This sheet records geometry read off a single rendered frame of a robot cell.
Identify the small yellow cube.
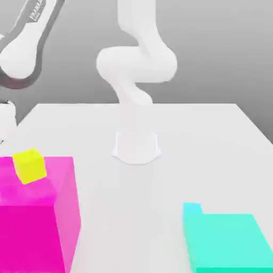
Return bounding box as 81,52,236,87
12,148,48,186

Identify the large magenta box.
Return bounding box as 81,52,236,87
0,156,82,273

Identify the large teal box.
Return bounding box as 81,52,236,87
182,213,273,273

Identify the small cyan cube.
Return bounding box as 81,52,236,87
182,202,203,215

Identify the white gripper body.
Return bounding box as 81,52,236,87
0,103,17,146

